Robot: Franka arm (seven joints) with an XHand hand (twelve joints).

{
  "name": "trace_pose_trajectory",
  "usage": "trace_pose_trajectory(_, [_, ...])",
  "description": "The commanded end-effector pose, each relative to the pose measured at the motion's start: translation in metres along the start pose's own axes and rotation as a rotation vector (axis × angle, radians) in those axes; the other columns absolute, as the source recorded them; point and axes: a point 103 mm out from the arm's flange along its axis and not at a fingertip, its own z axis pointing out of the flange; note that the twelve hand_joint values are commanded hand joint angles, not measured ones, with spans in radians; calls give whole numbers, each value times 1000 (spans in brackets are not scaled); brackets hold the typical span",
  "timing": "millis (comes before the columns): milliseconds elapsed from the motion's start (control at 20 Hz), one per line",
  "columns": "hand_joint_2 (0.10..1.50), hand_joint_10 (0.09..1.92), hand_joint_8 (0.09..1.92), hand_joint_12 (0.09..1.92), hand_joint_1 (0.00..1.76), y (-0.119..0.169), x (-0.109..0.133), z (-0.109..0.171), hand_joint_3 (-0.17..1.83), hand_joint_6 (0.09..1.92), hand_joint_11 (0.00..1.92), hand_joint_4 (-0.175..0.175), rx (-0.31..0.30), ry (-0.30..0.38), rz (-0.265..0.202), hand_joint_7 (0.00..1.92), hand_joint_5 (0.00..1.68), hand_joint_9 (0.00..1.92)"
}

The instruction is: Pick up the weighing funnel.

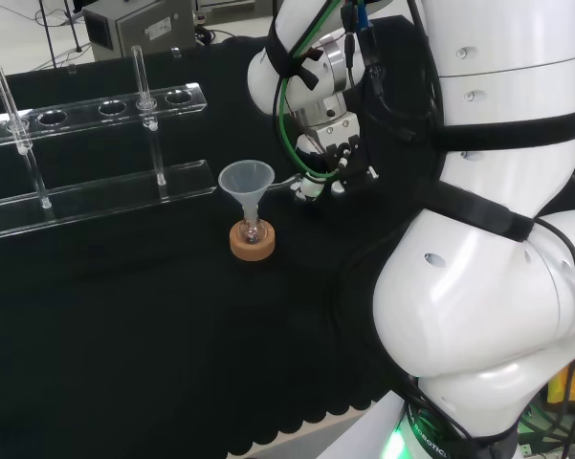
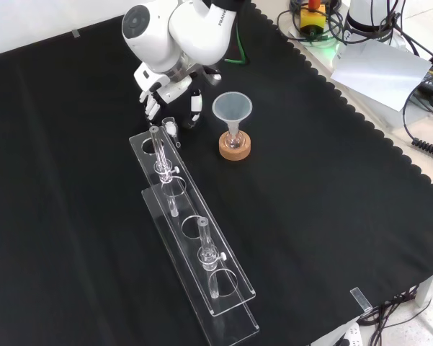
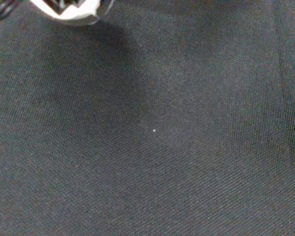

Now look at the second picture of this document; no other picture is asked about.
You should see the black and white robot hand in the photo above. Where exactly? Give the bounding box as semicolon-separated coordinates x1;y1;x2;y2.
133;63;223;130

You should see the translucent plastic funnel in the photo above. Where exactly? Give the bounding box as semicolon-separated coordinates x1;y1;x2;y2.
211;92;254;136

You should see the clear acrylic funnel stand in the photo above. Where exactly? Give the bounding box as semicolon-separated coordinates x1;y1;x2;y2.
128;125;260;346

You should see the small round-bottom glass flask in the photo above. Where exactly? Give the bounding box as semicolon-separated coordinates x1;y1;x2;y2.
226;129;244;151

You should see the yellow stop button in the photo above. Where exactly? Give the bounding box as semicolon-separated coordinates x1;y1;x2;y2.
300;0;327;36

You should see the black bench cloth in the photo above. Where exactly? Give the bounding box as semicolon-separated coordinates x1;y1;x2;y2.
0;0;433;346

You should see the pale board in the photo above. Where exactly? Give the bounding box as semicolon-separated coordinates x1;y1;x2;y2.
330;38;433;112

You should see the clear cloth clip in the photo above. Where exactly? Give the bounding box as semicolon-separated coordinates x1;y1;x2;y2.
349;287;372;313

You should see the white power strip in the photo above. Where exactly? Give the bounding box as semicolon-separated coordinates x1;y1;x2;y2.
331;321;365;346

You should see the white table leg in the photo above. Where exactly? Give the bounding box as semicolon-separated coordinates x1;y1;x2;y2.
416;273;433;308

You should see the green cable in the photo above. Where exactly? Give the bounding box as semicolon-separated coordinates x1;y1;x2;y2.
224;27;248;66

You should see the cork ring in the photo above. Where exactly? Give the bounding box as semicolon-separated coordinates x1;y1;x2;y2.
218;130;252;161

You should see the coiled black cable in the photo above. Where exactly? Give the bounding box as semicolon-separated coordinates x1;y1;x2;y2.
402;88;433;160

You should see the black cable bundle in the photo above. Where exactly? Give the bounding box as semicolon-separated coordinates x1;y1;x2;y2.
360;284;433;346

